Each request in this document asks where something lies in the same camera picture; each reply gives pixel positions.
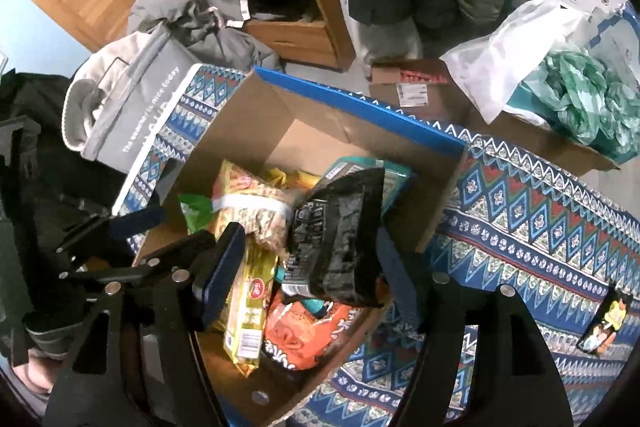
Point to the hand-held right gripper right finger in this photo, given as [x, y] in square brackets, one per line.
[395, 277]

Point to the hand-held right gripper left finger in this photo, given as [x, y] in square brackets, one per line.
[220, 267]

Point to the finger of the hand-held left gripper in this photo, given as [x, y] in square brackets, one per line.
[190, 247]
[140, 222]

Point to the green snack packet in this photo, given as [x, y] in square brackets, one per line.
[197, 212]

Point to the long yellow snack packet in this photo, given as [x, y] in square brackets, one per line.
[250, 307]

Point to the black snack packet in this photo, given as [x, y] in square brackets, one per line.
[335, 237]

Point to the yellow packet with white band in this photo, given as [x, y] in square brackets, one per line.
[245, 192]

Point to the teal snack packet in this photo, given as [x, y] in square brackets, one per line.
[395, 182]

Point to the orange snack packet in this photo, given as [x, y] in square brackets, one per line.
[305, 332]

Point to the long gold snack packet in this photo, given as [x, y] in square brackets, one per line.
[300, 179]

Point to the cardboard box with blue rim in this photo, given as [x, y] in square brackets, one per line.
[280, 117]

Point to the person's left hand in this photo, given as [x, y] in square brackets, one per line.
[32, 372]

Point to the black cloth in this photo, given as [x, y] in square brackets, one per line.
[75, 177]

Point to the grey tote bag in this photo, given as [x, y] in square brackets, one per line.
[135, 117]

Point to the blue patterned tablecloth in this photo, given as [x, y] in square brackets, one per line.
[525, 227]

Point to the brown cardboard box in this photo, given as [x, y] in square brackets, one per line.
[440, 107]

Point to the grey clothing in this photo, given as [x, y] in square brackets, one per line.
[180, 17]

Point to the small dark colourful snack packet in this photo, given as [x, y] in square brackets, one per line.
[607, 317]

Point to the white plastic bag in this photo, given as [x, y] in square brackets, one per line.
[505, 52]

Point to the green plastic bags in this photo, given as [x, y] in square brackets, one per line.
[585, 102]

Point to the large blue and white bag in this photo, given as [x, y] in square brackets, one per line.
[620, 32]

